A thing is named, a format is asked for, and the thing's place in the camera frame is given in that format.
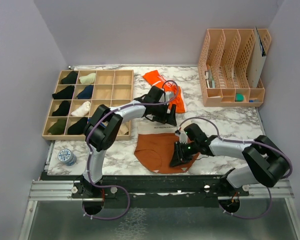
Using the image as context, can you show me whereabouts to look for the dark green rolled underwear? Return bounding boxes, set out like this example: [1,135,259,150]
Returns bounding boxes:
[47,119,67,135]

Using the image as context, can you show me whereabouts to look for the navy rolled underwear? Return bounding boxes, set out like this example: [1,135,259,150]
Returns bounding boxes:
[76,85,94,100]

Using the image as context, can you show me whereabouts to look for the black rolled underwear bottom row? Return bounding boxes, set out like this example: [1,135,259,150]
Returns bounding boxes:
[67,117,88,135]

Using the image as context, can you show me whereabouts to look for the bright orange underwear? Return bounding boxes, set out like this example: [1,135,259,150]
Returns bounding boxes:
[142,70,188,114]

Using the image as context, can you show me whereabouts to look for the white rolled underwear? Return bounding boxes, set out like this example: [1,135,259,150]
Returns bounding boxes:
[70,101,91,117]

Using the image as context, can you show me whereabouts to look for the black rolled underwear top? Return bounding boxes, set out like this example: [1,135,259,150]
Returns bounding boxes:
[60,71,78,85]

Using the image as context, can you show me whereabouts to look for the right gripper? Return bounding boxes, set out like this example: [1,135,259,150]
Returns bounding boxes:
[169,140,199,167]

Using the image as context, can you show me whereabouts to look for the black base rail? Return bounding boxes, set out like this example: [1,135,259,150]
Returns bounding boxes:
[39,174,251,208]

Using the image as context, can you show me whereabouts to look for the rust brown underwear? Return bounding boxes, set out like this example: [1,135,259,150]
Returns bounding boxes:
[134,121,199,174]

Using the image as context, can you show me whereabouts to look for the black rolled underwear third row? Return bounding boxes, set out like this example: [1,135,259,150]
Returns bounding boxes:
[50,100,71,117]

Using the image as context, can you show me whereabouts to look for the aluminium extrusion rail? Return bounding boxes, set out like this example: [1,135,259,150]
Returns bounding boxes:
[28,179,295,201]

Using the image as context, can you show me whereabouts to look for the blue white round tin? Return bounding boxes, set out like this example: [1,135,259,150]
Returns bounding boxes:
[57,148,77,166]

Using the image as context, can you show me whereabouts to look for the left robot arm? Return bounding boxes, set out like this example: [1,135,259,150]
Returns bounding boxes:
[82,86,178,198]

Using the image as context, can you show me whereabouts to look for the green object in rack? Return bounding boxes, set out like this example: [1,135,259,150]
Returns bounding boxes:
[235,93,245,103]

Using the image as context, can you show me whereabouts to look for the white board in rack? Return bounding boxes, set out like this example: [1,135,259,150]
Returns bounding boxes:
[247,26,267,88]

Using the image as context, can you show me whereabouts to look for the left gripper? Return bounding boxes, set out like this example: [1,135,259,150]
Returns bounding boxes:
[152,101,177,126]

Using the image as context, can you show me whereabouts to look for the pink plastic file rack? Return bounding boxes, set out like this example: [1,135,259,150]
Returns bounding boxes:
[197,28,265,107]

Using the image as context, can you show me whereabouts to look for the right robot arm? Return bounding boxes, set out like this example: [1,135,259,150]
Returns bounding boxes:
[169,123,292,196]

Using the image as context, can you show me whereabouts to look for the wooden compartment organizer tray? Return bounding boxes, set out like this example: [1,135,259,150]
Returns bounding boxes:
[42,69,134,141]

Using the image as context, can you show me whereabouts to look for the black rolled underwear second row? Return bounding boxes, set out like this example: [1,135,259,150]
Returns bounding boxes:
[52,85,75,100]

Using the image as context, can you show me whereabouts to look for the beige rolled underwear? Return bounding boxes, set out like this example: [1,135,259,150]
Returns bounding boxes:
[118,124,129,135]

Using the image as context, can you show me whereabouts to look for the light green rolled underwear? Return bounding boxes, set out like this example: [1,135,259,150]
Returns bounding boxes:
[79,72,96,85]

